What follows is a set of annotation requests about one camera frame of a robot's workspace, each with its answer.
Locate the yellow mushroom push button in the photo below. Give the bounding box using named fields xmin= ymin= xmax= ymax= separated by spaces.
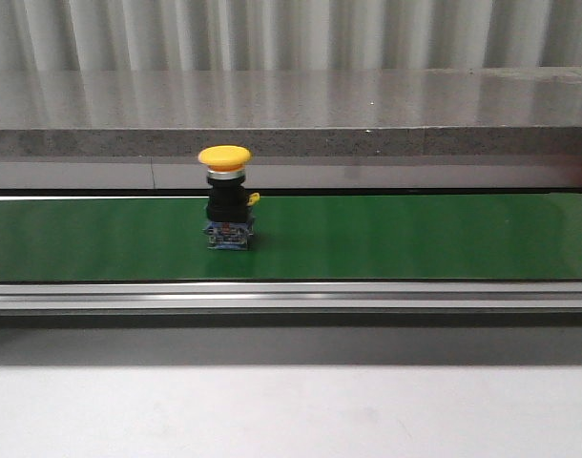
xmin=198 ymin=145 xmax=260 ymax=251

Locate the grey stone slab shelf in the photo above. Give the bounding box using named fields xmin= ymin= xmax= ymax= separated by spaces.
xmin=0 ymin=68 xmax=582 ymax=192

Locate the green conveyor belt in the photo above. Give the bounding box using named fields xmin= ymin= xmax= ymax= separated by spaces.
xmin=0 ymin=193 xmax=582 ymax=282

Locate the white corrugated back panel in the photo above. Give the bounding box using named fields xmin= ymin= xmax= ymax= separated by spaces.
xmin=0 ymin=1 xmax=582 ymax=72

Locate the aluminium conveyor side rail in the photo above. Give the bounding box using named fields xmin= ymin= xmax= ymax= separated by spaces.
xmin=0 ymin=281 xmax=582 ymax=327

